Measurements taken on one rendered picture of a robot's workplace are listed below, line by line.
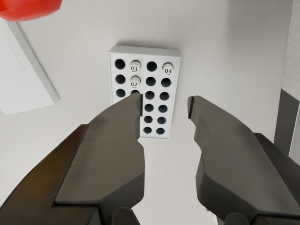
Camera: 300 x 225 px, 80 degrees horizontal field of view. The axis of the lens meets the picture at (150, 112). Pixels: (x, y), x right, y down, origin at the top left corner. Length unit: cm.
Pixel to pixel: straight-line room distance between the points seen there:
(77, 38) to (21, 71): 9
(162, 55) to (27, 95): 20
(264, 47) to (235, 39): 4
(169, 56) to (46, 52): 17
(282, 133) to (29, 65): 71
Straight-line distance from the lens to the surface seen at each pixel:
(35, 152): 42
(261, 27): 28
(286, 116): 80
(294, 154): 27
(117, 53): 22
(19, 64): 30
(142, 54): 22
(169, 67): 21
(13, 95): 33
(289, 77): 131
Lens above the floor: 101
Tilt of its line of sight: 59 degrees down
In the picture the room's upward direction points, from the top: 176 degrees counter-clockwise
